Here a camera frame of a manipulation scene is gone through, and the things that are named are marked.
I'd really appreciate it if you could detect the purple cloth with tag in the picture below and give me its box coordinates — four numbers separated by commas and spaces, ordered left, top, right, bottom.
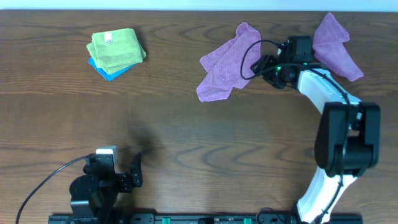
197, 22, 261, 102

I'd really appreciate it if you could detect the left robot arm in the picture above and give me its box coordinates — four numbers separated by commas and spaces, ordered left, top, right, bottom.
69, 154, 143, 224

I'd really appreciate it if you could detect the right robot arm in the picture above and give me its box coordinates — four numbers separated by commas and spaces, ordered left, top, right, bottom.
251, 55, 381, 223

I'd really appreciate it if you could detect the purple crumpled cloth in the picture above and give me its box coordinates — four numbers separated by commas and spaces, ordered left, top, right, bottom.
312, 12, 364, 82

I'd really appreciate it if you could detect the blue folded cloth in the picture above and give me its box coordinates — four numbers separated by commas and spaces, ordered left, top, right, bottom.
88, 58, 134, 82

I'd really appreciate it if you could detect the green folded cloth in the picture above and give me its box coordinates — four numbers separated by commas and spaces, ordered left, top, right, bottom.
86, 28, 147, 75

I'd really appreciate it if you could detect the right black cable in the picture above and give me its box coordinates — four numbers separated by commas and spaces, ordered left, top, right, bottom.
239, 39, 351, 218

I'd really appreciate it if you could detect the black cable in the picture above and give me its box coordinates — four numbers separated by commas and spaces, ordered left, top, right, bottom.
239, 39, 351, 218
14, 155, 94, 224

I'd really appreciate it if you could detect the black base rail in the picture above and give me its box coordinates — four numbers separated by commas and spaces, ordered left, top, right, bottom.
47, 212, 364, 224

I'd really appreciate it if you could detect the left black cable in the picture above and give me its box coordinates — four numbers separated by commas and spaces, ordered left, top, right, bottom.
14, 155, 94, 224

